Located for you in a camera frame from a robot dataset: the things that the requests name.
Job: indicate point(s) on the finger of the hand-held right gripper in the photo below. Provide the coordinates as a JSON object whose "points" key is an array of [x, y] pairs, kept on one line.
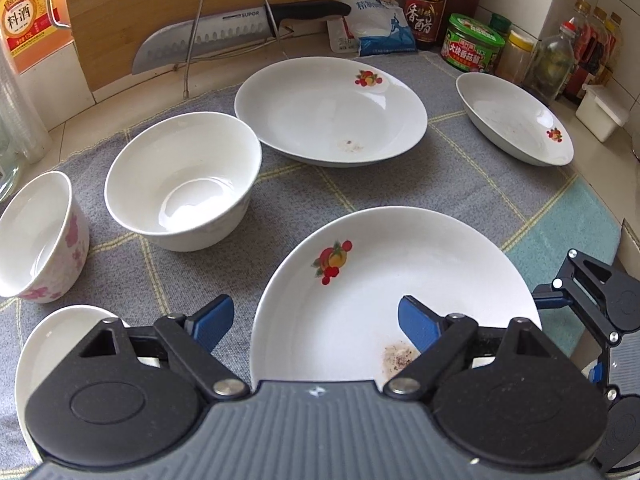
{"points": [[550, 296], [602, 370]]}

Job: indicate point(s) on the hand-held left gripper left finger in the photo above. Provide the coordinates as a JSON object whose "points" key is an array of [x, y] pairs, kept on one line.
{"points": [[215, 320]]}

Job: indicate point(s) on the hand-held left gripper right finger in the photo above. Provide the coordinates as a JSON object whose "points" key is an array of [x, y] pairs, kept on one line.
{"points": [[417, 325]]}

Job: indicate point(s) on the white fruit-print plate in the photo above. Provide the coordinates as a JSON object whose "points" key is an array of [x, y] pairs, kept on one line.
{"points": [[320, 110], [505, 115], [375, 270]]}

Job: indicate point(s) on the plain white bowl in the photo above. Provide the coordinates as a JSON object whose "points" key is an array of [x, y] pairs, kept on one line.
{"points": [[50, 355], [185, 170]]}

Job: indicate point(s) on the grey checked cloth mat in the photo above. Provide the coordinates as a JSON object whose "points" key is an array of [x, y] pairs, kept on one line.
{"points": [[450, 195]]}

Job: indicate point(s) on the white plastic box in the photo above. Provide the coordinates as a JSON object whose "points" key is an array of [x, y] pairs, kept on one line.
{"points": [[600, 110]]}

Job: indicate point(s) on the white pink-floral bowl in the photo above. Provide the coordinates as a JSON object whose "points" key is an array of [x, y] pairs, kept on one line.
{"points": [[30, 240]]}

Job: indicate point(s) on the clear red-capped glass bottle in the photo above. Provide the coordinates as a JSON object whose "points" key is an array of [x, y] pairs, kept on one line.
{"points": [[547, 65]]}

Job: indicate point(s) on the yellow-lidded spice jar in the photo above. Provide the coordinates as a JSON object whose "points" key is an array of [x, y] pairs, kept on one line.
{"points": [[515, 55]]}

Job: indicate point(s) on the yellow-capped condiment bottle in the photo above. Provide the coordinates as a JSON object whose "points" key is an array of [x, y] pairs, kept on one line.
{"points": [[614, 40], [599, 35], [580, 35]]}

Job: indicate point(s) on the green-lidded sauce jar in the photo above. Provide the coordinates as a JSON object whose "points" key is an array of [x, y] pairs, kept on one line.
{"points": [[470, 45]]}

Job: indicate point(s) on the small green-capped jar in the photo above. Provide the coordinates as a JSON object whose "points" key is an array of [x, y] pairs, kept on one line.
{"points": [[500, 22]]}

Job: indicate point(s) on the white blue salt bag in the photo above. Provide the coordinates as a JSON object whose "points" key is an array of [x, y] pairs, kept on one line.
{"points": [[380, 25]]}

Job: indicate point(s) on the dark vinegar bottle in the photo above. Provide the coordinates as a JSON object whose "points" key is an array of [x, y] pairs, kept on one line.
{"points": [[425, 10]]}

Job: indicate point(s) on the bamboo cutting board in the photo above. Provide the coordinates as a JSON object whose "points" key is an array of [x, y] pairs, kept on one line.
{"points": [[125, 10]]}

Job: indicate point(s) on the orange-label cooking wine bottle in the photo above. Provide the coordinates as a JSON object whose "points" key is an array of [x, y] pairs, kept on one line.
{"points": [[25, 25]]}

